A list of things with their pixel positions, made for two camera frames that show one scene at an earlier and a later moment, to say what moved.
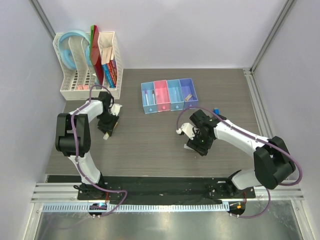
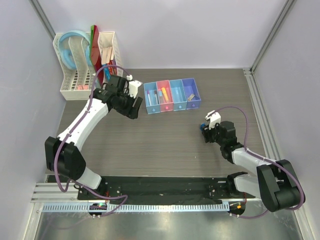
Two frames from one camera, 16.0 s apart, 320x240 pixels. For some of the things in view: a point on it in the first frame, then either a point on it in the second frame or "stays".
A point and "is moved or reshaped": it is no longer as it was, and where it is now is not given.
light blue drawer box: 149,97 is moved or reshaped
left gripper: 109,128 -> 131,112
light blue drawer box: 177,101 is moved or reshaped
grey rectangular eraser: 188,97 is moved or reshaped
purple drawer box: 189,92 is moved or reshaped
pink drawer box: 162,96 is moved or reshaped
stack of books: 109,65 stays
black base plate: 156,187 stays
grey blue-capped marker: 187,147 -> 160,93
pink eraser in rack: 83,87 stays
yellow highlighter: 106,135 -> 164,90
